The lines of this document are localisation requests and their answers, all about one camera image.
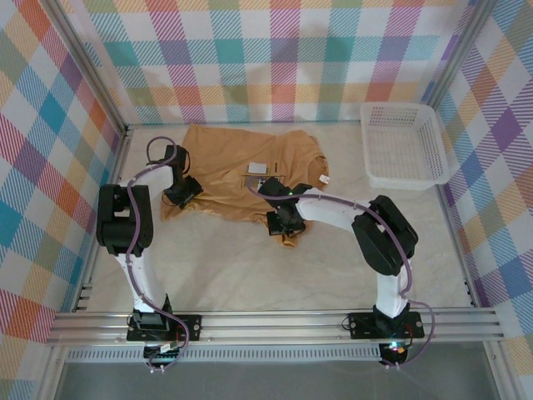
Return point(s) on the aluminium frame post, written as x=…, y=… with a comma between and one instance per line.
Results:
x=86, y=62
x=462, y=50

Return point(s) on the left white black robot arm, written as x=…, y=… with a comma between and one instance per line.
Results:
x=125, y=221

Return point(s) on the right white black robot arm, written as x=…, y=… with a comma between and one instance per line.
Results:
x=333, y=208

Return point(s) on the aluminium frame leg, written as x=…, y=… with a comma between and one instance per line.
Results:
x=499, y=371
x=52, y=375

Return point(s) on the long aluminium base rail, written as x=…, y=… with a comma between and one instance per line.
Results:
x=270, y=327

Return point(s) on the tan orange t-shirt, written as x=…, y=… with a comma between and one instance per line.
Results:
x=225, y=166

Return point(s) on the white plastic mesh basket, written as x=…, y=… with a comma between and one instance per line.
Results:
x=399, y=133

